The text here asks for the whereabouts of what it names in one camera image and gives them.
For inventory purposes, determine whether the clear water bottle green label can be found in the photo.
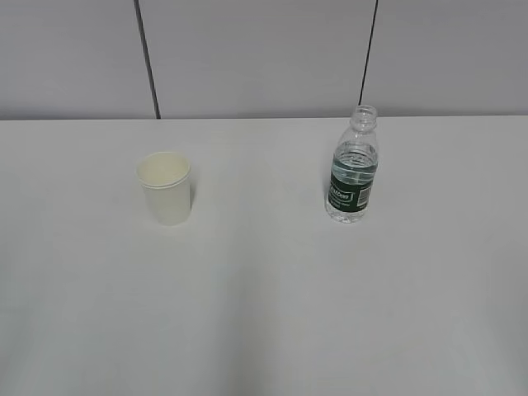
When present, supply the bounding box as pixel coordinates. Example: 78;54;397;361
325;105;379;224

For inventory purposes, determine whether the white paper cup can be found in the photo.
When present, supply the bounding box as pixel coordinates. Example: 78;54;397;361
136;152;191;226

